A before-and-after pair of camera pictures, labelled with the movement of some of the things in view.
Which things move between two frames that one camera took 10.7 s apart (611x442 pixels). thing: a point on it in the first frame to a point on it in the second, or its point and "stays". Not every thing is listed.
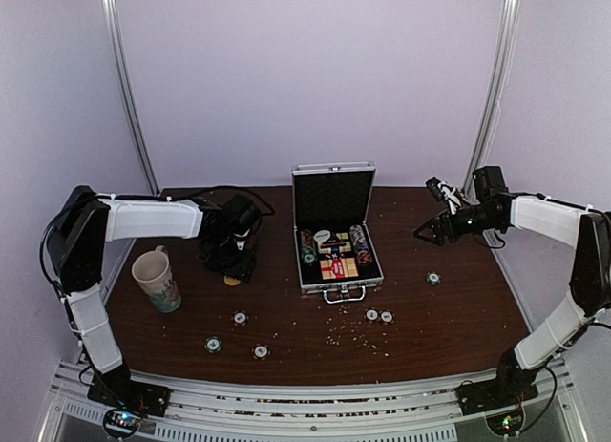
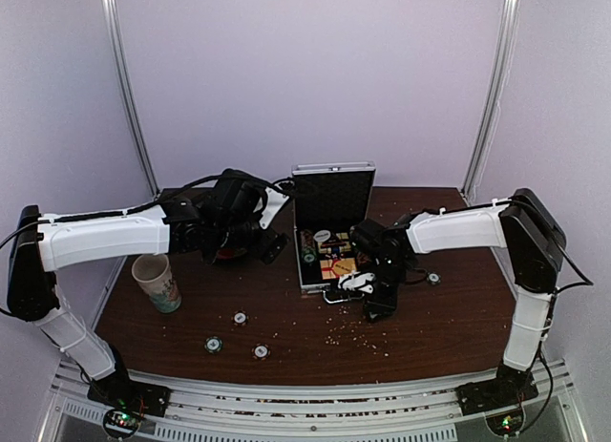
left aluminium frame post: x=123 y=84 stays
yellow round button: x=231 y=281 to x=342 y=267
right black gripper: x=436 y=222 to x=386 y=306
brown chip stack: x=307 y=239 stays
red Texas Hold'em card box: x=338 y=268 stays
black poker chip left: x=240 y=318 stays
